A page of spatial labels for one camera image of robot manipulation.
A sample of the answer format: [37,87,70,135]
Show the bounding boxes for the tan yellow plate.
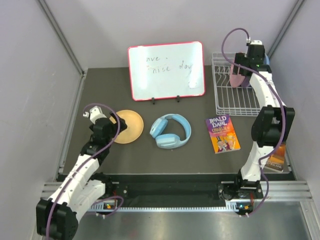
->
[115,109,144,144]

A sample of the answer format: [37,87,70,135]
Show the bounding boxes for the blue plate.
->
[263,54,270,67]

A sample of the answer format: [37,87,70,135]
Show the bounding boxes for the pink plate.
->
[229,64,245,88]

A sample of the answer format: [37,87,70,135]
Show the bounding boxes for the purple plate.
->
[240,76,251,88]

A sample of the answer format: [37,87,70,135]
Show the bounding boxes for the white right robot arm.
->
[229,40,295,198]

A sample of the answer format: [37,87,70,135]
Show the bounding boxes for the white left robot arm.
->
[36,106,127,240]

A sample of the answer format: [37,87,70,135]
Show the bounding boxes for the blue headphones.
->
[149,113,192,149]

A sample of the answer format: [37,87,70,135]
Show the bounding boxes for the black whiteboard stand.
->
[151,95,181,105]

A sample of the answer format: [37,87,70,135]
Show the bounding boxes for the red framed whiteboard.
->
[127,41,206,101]

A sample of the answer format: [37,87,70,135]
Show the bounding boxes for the Roald Dahl paperback book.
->
[205,114,241,154]

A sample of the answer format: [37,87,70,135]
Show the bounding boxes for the dark brown paperback book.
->
[263,143,286,173]

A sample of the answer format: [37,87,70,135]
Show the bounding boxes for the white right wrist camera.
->
[246,37,263,47]

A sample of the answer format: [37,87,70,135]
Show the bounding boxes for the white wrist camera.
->
[82,105,107,124]
[246,37,263,47]

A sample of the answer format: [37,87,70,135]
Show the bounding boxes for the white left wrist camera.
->
[82,105,107,124]

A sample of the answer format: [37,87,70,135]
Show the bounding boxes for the white wire dish rack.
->
[211,52,260,117]

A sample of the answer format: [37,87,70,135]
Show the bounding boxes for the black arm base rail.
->
[92,172,236,208]

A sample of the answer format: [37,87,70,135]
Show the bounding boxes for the aluminium frame extrusion right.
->
[267,0,306,59]

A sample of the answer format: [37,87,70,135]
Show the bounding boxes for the aluminium frame extrusion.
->
[267,0,306,59]
[36,0,85,76]

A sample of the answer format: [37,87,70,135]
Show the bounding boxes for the grey slotted cable duct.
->
[88,199,253,214]

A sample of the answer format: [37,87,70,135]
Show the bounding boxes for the aluminium frame extrusion left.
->
[36,0,85,76]

